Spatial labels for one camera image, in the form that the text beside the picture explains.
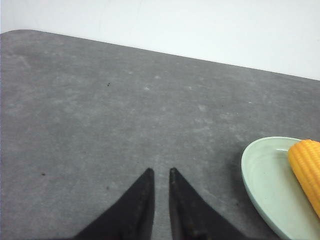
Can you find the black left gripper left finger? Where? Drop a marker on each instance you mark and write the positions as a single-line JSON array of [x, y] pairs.
[[131, 217]]

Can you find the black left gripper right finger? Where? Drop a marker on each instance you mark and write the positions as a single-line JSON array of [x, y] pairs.
[[191, 218]]

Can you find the yellow corn cob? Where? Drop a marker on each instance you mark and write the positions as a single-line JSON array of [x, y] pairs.
[[304, 160]]

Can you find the light green plate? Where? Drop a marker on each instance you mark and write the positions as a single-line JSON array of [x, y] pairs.
[[274, 190]]

